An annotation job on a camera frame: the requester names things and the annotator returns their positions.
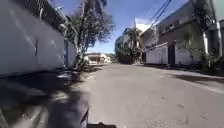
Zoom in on low pale building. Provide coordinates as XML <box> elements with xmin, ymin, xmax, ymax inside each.
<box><xmin>82</xmin><ymin>52</ymin><xmax>113</xmax><ymax>66</ymax></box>

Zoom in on clump of green trees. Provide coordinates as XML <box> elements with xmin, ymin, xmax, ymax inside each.
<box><xmin>114</xmin><ymin>27</ymin><xmax>145</xmax><ymax>65</ymax></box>

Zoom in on grey concrete road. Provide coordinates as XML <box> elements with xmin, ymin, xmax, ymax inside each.
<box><xmin>0</xmin><ymin>62</ymin><xmax>224</xmax><ymax>128</ymax></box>

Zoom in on leafy roadside tree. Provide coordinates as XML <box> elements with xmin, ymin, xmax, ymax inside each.
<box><xmin>67</xmin><ymin>0</ymin><xmax>117</xmax><ymax>72</ymax></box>

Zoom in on robot's own part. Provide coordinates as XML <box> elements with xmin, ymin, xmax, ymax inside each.
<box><xmin>86</xmin><ymin>122</ymin><xmax>118</xmax><ymax>128</ymax></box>

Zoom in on brown multi-storey building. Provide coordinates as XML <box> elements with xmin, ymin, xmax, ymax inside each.
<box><xmin>139</xmin><ymin>0</ymin><xmax>224</xmax><ymax>66</ymax></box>

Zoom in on thin tree with bushes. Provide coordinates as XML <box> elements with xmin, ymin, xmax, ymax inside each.
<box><xmin>179</xmin><ymin>0</ymin><xmax>222</xmax><ymax>72</ymax></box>

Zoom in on white wall with dark gate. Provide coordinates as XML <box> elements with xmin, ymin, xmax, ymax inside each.
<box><xmin>145</xmin><ymin>42</ymin><xmax>202</xmax><ymax>66</ymax></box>

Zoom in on overhead wires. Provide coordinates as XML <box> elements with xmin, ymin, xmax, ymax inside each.
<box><xmin>145</xmin><ymin>0</ymin><xmax>175</xmax><ymax>29</ymax></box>

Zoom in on long white wall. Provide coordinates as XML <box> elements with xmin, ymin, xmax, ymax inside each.
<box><xmin>0</xmin><ymin>0</ymin><xmax>78</xmax><ymax>79</ymax></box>

